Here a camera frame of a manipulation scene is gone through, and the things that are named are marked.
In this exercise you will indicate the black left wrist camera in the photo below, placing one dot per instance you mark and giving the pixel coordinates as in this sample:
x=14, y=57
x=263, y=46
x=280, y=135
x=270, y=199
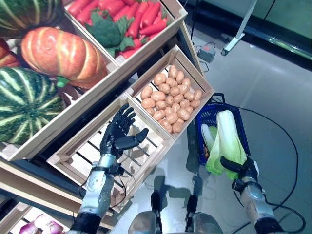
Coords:
x=116, y=168

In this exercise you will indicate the silver robot leg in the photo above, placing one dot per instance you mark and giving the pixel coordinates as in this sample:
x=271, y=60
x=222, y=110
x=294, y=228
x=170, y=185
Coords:
x=207, y=224
x=143, y=224

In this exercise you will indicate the wooden carrot crate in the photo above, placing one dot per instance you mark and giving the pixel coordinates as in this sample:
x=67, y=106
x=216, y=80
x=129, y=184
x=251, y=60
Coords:
x=156, y=42

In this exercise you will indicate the orange round vegetable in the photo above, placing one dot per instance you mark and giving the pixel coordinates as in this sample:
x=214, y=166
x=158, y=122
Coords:
x=206, y=151

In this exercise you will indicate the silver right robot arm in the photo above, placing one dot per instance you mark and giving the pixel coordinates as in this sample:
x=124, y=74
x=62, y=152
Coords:
x=256, y=195

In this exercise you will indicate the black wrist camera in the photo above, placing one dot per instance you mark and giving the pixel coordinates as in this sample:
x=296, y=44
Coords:
x=237, y=185
x=116, y=168

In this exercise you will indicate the wooden display shelf frame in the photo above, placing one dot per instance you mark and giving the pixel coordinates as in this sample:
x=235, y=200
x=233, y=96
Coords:
x=36, y=187

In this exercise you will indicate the red orange carrot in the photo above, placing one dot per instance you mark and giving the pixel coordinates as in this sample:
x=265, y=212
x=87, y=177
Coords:
x=152, y=28
x=78, y=7
x=151, y=14

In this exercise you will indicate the green striped pumpkin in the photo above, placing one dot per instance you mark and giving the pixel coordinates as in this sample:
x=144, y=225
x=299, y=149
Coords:
x=24, y=14
x=26, y=104

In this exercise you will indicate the wooden slatted cabbage crate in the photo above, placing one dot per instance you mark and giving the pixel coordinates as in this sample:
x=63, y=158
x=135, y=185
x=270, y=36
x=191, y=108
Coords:
x=80, y=139

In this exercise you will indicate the orange pumpkin green stem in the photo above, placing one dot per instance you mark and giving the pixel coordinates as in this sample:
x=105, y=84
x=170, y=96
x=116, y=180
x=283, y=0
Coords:
x=61, y=53

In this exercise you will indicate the grey box red button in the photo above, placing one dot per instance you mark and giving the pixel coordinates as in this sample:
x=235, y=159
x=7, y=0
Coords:
x=207, y=51

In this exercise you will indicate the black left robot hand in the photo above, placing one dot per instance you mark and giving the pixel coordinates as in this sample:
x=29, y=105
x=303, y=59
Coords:
x=114, y=139

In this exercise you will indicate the purple white onion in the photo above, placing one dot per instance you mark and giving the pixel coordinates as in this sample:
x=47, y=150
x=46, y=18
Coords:
x=28, y=229
x=42, y=220

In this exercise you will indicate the wooden pumpkin crate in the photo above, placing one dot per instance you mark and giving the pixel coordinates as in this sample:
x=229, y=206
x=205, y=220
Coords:
x=73, y=109

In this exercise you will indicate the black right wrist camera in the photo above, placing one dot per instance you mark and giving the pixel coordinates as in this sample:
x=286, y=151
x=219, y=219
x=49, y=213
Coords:
x=237, y=185

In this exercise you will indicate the white desk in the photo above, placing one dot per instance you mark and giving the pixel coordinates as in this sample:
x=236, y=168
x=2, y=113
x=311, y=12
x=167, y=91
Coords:
x=234, y=44

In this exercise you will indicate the orange ribbed round pumpkin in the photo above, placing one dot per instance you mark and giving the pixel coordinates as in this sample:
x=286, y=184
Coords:
x=7, y=58

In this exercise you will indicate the blue plastic shopping basket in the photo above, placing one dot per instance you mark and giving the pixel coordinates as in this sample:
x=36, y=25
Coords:
x=200, y=151

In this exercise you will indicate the silver right robot leg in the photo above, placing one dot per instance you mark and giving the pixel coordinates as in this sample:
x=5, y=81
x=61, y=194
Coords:
x=207, y=224

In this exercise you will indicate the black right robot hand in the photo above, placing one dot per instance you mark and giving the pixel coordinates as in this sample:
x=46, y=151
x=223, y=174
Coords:
x=231, y=164

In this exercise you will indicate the dark broccoli with leaves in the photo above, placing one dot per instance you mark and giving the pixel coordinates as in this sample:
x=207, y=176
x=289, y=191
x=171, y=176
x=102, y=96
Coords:
x=106, y=31

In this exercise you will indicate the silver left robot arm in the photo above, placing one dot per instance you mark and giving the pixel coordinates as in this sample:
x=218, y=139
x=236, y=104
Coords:
x=97, y=185

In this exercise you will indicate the brown potato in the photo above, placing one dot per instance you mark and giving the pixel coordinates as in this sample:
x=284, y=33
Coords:
x=173, y=72
x=159, y=79
x=177, y=126
x=146, y=92
x=198, y=94

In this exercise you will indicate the silver left robot leg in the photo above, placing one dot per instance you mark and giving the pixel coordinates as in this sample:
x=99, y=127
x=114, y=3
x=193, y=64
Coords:
x=143, y=224

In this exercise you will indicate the napa cabbage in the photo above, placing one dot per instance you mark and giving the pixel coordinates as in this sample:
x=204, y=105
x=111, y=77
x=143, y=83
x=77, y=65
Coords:
x=207, y=134
x=226, y=136

